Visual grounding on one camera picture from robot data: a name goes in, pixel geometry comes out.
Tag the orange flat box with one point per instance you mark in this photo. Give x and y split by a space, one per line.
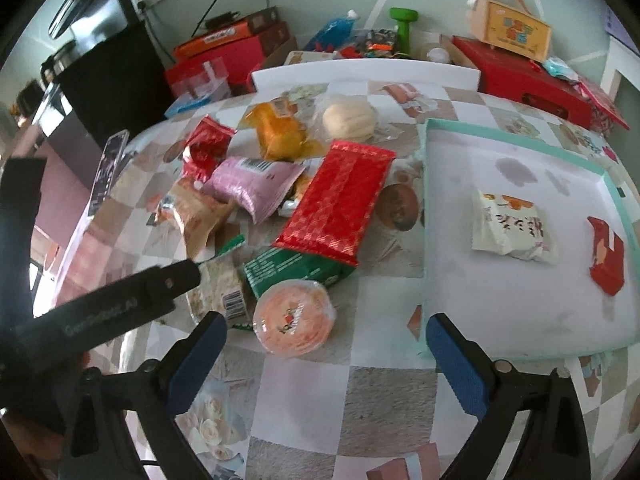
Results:
215 39

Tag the brown cardboard box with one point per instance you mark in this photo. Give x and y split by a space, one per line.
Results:
280 47

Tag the dark brown box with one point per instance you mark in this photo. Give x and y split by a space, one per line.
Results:
262 20

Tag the blue flat packet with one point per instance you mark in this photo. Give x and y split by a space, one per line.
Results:
182 106

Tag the round orange snack packet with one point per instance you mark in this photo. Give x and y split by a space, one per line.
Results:
295 320

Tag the clear plastic container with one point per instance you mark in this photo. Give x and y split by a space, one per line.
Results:
205 80

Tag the white tray with teal rim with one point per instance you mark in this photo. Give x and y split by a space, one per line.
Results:
525 300

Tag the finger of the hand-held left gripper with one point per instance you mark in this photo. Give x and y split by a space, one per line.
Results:
172 280

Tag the large red snack packet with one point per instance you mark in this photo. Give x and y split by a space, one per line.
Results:
335 195

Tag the white round jar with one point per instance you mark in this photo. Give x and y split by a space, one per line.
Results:
437 54

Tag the small red flat packet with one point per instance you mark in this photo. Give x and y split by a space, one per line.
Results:
607 260

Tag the dark green snack packet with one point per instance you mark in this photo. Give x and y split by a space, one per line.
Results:
280 267

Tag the white snack packet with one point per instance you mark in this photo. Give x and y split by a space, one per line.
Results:
510 230

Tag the large red gift box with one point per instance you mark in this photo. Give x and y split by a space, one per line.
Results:
525 85

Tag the tan snack packet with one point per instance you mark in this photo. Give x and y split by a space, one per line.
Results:
195 215

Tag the purple paper sheet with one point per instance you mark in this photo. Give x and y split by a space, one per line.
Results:
612 22

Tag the white foam board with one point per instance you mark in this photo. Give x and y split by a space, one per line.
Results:
365 77

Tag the white and green cracker packet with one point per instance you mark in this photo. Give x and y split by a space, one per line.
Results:
220 285

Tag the blue bottle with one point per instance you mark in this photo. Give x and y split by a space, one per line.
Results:
332 30

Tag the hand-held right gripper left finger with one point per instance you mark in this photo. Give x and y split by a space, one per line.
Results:
196 365

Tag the pile of colourful toys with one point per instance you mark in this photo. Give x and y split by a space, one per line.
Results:
377 42

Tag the small red snack bag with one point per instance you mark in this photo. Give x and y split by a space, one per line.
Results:
205 145

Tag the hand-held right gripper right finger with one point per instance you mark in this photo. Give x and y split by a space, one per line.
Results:
457 365

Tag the red printed bag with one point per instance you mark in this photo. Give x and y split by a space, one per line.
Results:
602 102

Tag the clear wrapped round bun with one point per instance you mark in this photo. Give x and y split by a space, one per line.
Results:
350 120

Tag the black power adapter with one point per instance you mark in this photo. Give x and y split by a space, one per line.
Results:
222 20

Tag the light blue packet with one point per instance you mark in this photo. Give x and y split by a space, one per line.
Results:
557 67

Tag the orange yellow snack packet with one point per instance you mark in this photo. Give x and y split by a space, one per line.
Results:
280 132

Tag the red cardboard box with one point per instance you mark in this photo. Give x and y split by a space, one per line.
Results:
235 57

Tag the yellow and white box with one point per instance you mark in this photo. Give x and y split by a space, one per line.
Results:
305 57

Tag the peach toy suitcase box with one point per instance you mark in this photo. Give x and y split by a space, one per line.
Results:
510 30

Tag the white furniture frame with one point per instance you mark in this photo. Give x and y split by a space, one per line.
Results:
617 60

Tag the smartphone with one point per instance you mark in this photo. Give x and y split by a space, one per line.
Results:
107 170

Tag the green dumbbell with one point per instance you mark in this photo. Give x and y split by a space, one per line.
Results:
402 30

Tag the black cabinet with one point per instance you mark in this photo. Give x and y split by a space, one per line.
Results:
115 85

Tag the pink snack packet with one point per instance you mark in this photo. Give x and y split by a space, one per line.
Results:
250 187

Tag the silver appliance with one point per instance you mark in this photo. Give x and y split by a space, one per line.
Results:
75 10

